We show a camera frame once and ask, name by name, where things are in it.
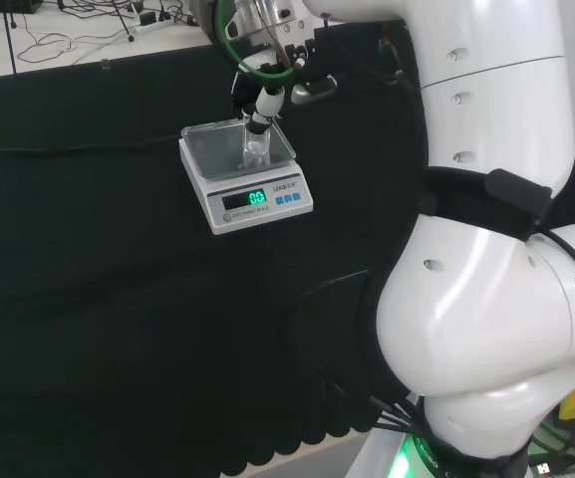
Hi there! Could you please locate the black cable bundle at base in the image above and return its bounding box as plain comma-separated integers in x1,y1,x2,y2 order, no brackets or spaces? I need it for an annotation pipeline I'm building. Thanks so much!
286,268,431,442

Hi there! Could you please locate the black tripod leg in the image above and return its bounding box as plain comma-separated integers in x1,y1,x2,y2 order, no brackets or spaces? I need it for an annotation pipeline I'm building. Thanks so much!
109,0,137,42

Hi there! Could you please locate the black box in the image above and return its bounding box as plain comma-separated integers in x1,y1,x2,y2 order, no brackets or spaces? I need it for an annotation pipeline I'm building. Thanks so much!
0,0,44,15

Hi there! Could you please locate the white floor cable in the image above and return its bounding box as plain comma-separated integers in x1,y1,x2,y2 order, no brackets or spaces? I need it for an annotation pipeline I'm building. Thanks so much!
16,8,140,67

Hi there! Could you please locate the white power strip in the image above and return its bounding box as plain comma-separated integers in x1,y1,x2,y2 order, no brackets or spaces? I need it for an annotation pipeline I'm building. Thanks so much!
135,18,174,35

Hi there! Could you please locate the black upright pole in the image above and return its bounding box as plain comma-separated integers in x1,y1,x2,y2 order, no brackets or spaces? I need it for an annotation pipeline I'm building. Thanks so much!
1,0,18,76

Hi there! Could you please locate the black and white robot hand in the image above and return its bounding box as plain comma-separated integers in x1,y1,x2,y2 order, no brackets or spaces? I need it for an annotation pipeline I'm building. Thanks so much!
229,30,341,135

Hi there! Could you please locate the white electronic balance steel pan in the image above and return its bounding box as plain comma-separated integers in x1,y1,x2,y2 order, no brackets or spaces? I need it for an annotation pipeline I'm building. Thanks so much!
178,117,315,237

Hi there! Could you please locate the green cable loop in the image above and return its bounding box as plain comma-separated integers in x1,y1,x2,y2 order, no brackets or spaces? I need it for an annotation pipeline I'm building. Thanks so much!
216,0,299,81

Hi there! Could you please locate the small clear glass beaker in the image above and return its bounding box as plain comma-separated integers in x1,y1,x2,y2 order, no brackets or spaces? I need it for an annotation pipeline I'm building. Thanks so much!
240,117,274,171

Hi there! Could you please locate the black bench cloth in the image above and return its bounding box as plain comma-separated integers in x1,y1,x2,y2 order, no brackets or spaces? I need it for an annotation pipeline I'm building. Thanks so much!
0,22,575,478

